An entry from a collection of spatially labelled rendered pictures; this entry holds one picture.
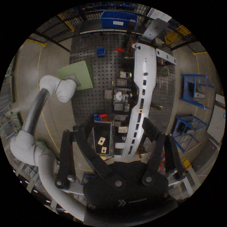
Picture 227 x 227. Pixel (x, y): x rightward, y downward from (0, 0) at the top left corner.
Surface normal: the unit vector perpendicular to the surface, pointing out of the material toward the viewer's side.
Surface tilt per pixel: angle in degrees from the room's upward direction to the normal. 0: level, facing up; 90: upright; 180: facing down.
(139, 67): 0
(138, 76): 0
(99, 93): 0
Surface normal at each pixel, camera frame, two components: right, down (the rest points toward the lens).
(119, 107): -0.01, 0.37
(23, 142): 0.67, -0.58
